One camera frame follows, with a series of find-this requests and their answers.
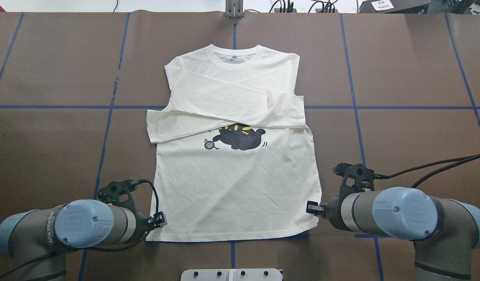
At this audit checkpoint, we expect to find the aluminium frame post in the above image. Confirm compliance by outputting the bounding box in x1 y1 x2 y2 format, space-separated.
225 0 244 18

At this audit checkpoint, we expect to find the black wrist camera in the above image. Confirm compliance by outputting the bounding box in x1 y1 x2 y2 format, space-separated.
97 179 141 211
332 162 381 196

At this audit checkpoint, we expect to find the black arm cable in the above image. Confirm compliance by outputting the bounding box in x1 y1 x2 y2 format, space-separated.
0 179 162 281
375 153 480 190

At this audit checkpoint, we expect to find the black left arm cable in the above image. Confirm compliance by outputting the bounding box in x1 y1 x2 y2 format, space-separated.
0 179 162 281

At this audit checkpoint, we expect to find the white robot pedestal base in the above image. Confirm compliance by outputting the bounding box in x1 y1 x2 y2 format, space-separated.
180 268 284 281

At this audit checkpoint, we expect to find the cream long-sleeve cat shirt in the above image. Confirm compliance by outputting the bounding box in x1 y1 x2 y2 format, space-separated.
146 45 322 243

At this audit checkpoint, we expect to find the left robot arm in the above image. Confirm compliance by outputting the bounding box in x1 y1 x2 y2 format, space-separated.
0 199 167 281

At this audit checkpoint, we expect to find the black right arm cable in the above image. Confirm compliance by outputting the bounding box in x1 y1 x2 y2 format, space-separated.
375 153 480 190

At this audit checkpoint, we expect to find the dark box with label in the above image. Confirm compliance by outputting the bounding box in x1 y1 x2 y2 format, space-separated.
358 0 430 14

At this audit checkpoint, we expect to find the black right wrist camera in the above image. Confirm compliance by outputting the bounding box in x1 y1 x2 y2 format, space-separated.
332 162 381 196

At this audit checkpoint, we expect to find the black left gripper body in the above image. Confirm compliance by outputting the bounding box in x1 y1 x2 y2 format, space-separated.
140 217 159 239

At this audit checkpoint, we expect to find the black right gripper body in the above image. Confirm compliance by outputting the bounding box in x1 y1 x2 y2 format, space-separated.
320 197 338 223

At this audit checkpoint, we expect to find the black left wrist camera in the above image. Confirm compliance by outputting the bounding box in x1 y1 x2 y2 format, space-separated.
97 179 141 211

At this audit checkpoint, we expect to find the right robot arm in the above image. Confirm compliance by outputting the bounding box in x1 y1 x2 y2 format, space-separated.
306 187 480 281

